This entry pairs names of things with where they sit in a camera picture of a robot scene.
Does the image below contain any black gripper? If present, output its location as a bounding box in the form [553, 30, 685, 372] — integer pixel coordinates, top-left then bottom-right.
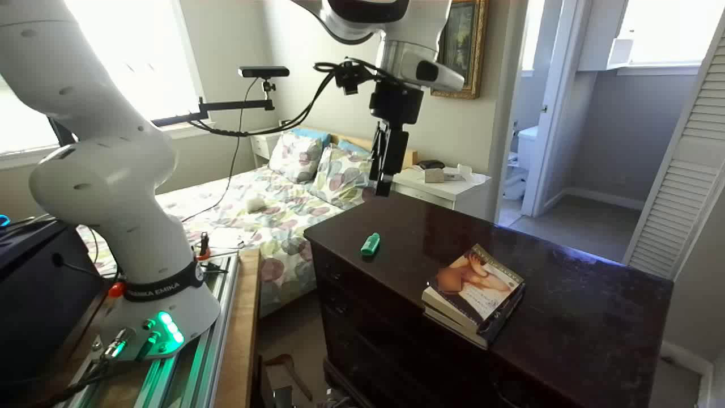
[370, 77, 423, 199]

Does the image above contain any book with portrait cover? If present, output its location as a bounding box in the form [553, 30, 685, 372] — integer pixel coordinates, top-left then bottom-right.
[423, 243, 528, 325]

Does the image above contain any dark book with coloured squares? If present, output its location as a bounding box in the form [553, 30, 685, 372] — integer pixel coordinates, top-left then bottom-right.
[419, 290, 528, 352]

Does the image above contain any white nightstand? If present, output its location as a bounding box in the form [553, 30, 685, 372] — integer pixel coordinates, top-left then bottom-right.
[391, 160, 494, 221]

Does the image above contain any green plastic bottle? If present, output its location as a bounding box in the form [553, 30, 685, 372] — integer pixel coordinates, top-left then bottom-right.
[359, 230, 383, 261]

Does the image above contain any floral pillow with blue edge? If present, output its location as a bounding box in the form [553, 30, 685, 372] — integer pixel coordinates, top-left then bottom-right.
[268, 124, 336, 185]

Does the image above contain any bed with floral cover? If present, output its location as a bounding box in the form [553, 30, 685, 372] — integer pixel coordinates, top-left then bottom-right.
[154, 160, 372, 315]

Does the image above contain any gold framed painting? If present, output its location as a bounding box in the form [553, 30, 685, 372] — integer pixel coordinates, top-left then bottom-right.
[432, 0, 489, 101]

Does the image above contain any white room door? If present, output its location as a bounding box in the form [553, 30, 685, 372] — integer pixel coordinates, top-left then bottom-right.
[520, 0, 585, 219]

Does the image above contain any red black knob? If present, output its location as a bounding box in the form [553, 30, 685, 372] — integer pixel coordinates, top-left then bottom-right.
[195, 230, 215, 262]

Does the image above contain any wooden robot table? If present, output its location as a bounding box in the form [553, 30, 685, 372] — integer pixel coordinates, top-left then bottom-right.
[214, 247, 264, 408]

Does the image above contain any brown cardboard box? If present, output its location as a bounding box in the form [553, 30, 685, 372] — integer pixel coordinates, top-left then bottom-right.
[258, 352, 325, 408]

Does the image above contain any dark wooden dresser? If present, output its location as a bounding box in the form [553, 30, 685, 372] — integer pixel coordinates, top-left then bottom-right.
[304, 191, 676, 408]

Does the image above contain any white louvered closet door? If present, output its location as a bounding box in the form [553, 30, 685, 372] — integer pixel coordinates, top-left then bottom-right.
[624, 14, 725, 282]

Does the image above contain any black equipment box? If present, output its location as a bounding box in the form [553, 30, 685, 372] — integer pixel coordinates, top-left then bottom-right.
[0, 212, 106, 383]

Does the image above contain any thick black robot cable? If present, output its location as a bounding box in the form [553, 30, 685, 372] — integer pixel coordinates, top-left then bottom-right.
[188, 61, 344, 140]

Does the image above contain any thin black camera cable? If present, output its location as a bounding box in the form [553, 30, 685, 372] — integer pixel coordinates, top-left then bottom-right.
[180, 77, 264, 226]

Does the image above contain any black stereo camera bar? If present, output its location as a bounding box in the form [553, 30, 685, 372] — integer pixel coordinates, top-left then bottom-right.
[238, 63, 293, 81]

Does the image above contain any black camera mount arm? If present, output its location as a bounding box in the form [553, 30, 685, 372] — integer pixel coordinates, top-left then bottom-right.
[150, 77, 278, 132]

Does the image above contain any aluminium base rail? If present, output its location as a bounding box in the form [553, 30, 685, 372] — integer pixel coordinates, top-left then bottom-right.
[56, 252, 246, 408]

